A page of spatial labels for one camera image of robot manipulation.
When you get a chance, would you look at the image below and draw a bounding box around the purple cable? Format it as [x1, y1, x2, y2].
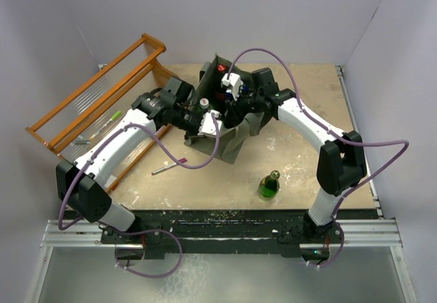
[57, 111, 221, 278]
[227, 47, 410, 268]

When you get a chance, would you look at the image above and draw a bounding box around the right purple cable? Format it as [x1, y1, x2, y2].
[227, 47, 410, 268]

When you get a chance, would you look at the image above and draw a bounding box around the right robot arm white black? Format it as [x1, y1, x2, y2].
[221, 68, 367, 242]

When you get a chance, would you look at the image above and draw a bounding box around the aluminium frame rail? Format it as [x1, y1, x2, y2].
[27, 220, 417, 302]

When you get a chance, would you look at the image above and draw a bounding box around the orange wooden rack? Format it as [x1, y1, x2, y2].
[25, 33, 180, 193]

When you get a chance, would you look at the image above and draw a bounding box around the green tea plastic bottle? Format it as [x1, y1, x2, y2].
[198, 98, 214, 116]

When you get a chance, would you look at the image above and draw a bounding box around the green marker pen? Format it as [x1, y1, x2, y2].
[89, 111, 122, 141]

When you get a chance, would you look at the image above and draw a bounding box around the green glass bottle front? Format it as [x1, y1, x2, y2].
[258, 170, 280, 199]

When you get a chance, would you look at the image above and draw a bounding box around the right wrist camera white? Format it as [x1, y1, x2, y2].
[221, 73, 243, 101]

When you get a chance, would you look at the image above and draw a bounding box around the cola glass bottle red cap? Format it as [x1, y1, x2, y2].
[214, 63, 227, 102]

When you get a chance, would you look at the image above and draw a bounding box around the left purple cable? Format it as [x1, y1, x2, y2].
[57, 111, 221, 278]

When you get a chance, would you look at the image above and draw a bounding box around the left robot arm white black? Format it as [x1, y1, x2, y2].
[56, 76, 211, 243]

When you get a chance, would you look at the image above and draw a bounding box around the pink white marker pen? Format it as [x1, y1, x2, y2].
[151, 158, 187, 175]

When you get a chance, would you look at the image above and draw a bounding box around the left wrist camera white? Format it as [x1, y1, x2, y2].
[198, 110, 223, 137]

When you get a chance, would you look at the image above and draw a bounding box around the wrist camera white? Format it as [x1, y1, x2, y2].
[198, 110, 223, 137]
[221, 73, 243, 101]

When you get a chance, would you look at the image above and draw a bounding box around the green canvas bag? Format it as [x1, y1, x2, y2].
[188, 55, 277, 164]

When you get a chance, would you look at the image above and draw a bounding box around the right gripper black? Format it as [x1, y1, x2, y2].
[225, 87, 264, 125]

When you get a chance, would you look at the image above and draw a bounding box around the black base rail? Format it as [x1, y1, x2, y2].
[98, 208, 380, 260]

